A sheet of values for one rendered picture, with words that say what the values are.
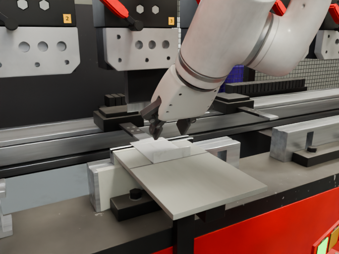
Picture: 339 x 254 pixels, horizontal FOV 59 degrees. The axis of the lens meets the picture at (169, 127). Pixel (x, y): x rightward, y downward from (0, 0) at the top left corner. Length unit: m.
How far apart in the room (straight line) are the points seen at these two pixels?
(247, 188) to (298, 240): 0.46
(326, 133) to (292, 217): 0.33
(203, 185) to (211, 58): 0.21
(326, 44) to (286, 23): 0.54
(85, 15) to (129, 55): 0.56
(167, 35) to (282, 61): 0.28
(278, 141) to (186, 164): 0.44
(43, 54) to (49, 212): 0.34
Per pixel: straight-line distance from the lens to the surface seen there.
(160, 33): 0.62
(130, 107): 0.66
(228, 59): 0.42
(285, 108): 1.30
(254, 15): 0.39
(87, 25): 1.13
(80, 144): 0.89
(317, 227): 0.99
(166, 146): 0.68
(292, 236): 0.92
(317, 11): 0.42
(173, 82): 0.47
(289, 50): 0.42
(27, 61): 0.56
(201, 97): 0.50
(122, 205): 0.65
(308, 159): 0.95
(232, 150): 0.81
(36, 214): 0.73
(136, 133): 0.76
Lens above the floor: 1.24
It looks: 17 degrees down
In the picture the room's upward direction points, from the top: straight up
